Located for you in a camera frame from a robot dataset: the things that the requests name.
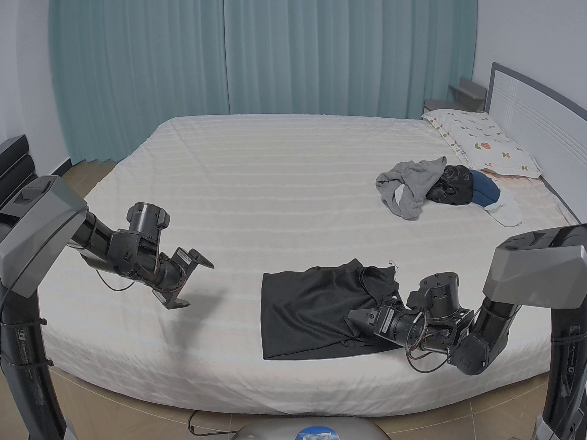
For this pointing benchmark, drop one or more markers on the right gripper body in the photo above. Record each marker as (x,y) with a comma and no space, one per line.
(399,326)

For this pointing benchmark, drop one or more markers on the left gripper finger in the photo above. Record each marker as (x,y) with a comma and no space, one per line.
(172,303)
(199,258)

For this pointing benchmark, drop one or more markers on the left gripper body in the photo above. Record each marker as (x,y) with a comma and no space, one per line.
(174,273)

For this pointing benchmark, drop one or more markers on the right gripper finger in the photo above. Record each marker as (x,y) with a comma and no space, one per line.
(364,318)

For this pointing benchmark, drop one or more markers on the black T-shirt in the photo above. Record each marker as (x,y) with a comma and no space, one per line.
(307,314)

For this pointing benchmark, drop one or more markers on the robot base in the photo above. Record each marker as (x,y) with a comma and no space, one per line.
(275,431)

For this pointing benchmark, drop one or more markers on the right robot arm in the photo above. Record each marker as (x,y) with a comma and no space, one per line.
(527,268)

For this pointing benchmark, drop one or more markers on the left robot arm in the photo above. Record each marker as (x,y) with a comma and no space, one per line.
(36,227)

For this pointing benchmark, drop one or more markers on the bed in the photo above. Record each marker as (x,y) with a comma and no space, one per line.
(275,177)

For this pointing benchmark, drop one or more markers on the grey garment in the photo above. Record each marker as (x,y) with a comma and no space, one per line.
(415,181)

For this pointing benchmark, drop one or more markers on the black printed garment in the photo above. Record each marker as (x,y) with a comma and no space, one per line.
(454,186)

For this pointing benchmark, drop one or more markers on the white garment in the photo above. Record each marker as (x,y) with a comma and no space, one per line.
(506,211)

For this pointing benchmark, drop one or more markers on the dark blue garment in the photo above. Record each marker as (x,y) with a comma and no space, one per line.
(486,190)

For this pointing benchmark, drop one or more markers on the black chest of drawers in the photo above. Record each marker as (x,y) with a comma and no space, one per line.
(16,167)

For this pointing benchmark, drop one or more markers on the white printed pillow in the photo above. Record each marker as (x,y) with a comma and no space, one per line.
(486,142)

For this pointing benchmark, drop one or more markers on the blue-green curtain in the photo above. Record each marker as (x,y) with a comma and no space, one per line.
(137,62)
(357,39)

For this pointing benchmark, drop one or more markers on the grey bedside table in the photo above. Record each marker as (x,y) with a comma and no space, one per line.
(465,92)

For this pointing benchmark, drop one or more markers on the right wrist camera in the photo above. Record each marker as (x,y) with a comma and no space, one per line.
(416,298)

